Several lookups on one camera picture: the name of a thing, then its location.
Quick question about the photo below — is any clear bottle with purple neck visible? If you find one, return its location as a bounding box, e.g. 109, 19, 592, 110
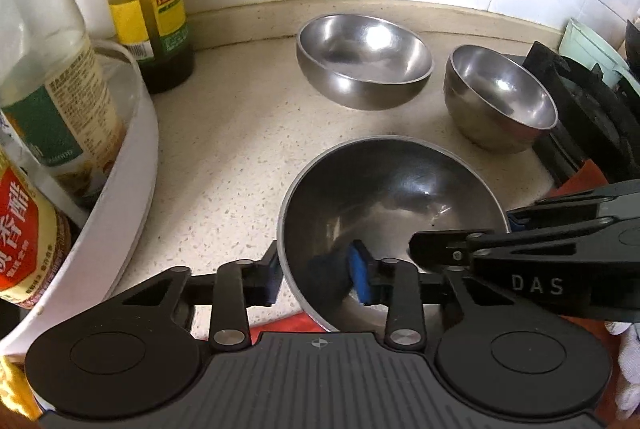
0, 0, 128, 210

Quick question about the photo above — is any white two-tier rotating rack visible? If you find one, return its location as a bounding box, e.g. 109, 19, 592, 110
0, 38, 160, 410

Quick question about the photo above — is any wide stainless steel bowl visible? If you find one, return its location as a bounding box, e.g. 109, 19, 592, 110
296, 13, 435, 111

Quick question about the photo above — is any black gas stove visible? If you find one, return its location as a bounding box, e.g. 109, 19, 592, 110
522, 40, 640, 195

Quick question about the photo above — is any small deep stainless steel bowl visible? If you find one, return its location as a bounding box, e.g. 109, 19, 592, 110
443, 44, 559, 153

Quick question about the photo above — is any large stainless steel bowl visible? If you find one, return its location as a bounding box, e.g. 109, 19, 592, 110
276, 136, 512, 332

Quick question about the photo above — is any person's right hand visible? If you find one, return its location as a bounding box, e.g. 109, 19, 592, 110
607, 321, 640, 420

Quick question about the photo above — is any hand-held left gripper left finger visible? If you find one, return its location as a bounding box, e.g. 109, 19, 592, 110
120, 239, 286, 352

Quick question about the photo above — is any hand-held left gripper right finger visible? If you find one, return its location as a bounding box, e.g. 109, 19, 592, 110
347, 239, 481, 352

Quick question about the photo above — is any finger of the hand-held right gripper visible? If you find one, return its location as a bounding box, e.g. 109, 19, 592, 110
507, 179, 640, 232
410, 216, 621, 269

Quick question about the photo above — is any mint green container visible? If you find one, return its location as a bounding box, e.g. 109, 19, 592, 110
559, 18, 632, 75

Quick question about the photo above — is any yellow cap bottle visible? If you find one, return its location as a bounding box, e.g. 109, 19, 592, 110
0, 149, 76, 310

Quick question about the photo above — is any red cloth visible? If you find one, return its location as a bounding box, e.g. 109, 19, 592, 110
247, 159, 626, 345

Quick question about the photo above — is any green and yellow label bottle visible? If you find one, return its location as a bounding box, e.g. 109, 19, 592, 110
97, 0, 196, 94

